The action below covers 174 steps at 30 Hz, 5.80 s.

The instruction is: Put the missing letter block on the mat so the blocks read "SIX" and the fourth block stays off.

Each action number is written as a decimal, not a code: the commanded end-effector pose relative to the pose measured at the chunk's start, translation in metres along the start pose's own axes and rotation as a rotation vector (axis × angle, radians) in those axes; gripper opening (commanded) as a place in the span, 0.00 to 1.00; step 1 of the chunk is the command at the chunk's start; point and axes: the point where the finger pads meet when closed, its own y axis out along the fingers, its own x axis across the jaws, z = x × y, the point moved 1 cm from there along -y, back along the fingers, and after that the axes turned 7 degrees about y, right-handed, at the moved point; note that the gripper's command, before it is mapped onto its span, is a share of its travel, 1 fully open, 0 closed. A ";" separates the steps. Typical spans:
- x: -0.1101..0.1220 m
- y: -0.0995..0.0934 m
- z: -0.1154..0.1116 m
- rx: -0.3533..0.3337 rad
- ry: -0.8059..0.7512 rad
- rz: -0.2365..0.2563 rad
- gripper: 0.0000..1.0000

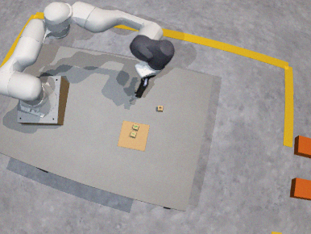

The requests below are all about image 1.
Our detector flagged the tan square mat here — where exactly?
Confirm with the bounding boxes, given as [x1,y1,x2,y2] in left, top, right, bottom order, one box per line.
[118,120,150,151]

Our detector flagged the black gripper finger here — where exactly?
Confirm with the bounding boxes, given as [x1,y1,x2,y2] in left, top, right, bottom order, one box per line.
[132,78,149,99]

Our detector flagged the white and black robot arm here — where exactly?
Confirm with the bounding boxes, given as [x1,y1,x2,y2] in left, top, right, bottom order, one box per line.
[0,2,175,118]

